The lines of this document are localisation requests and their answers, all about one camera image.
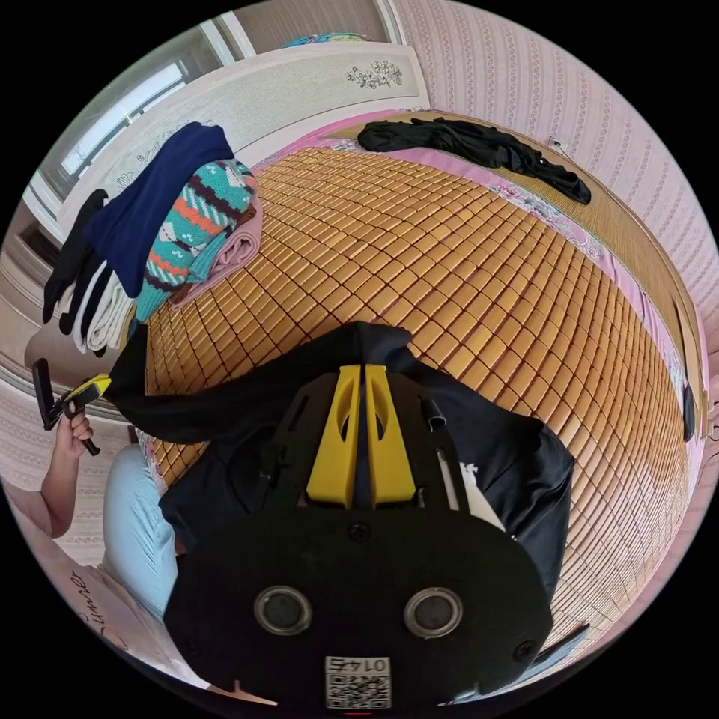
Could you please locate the person's left forearm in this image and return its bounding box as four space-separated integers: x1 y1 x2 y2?
37 455 81 540

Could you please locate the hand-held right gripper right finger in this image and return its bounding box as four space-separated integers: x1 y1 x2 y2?
365 364 418 507

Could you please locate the person's left hand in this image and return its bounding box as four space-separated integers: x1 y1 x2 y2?
55 399 97 470

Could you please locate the black long sleeve shirt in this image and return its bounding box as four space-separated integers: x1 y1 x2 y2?
103 321 576 607

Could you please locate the person's body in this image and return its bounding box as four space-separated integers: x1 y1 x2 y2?
0 443 282 710

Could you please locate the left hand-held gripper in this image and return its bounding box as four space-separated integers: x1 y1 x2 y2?
51 373 112 457

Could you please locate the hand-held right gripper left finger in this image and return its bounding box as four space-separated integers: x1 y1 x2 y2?
305 364 362 504

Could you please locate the pile of clothes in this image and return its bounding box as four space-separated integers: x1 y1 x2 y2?
42 121 263 358

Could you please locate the bed with woven mat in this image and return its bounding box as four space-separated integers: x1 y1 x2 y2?
55 42 710 675

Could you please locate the black garment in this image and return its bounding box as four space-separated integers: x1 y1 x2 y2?
357 116 593 207

